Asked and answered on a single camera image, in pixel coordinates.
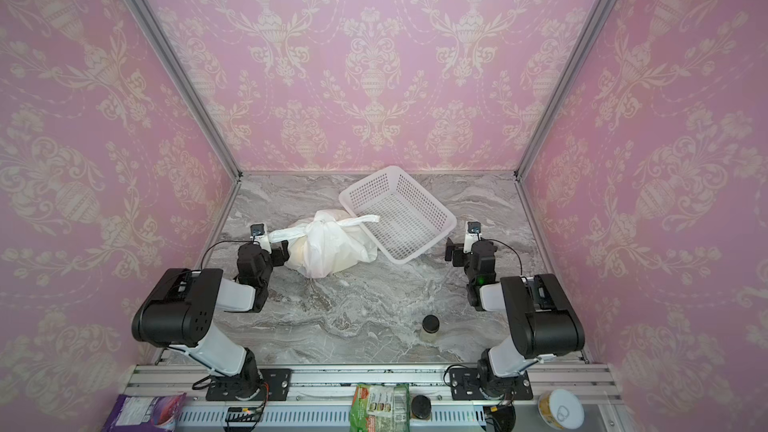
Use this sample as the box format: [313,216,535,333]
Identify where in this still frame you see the white plastic bag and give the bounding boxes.
[268,209,380,279]

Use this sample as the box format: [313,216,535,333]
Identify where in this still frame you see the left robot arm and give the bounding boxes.
[132,241,291,403]

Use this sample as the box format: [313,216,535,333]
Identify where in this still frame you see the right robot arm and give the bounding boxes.
[445,238,586,400]

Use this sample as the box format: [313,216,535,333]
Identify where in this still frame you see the white plastic basket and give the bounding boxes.
[339,166,457,265]

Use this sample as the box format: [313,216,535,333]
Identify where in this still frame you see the white lid tin can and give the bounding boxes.
[537,389,585,431]

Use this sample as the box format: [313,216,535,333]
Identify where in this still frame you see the green snack packet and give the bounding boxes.
[349,384,411,432]

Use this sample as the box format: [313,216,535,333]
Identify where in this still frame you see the purple snack packet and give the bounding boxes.
[101,394,186,432]

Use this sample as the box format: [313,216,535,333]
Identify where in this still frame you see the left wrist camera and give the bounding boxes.
[250,223,271,252]

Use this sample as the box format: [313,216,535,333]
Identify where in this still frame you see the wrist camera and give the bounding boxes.
[463,221,482,254]
[250,223,271,252]

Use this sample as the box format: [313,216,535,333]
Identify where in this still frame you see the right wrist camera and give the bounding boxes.
[463,221,482,254]

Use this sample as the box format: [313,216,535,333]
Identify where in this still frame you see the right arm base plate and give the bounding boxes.
[443,364,534,401]

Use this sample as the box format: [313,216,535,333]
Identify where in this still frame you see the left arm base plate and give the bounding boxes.
[205,368,292,402]

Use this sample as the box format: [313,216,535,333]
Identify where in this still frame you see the aluminium front rail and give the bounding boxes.
[123,361,633,431]

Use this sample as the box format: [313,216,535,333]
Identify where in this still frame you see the dark jar on rail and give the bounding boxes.
[410,394,432,421]

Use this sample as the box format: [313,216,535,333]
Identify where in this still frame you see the left aluminium corner post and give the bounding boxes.
[95,0,243,180]

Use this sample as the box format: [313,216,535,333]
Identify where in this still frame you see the aluminium corner post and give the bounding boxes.
[514,0,642,181]
[95,0,243,180]

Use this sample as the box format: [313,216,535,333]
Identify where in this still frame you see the right aluminium corner post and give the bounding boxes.
[514,0,642,181]

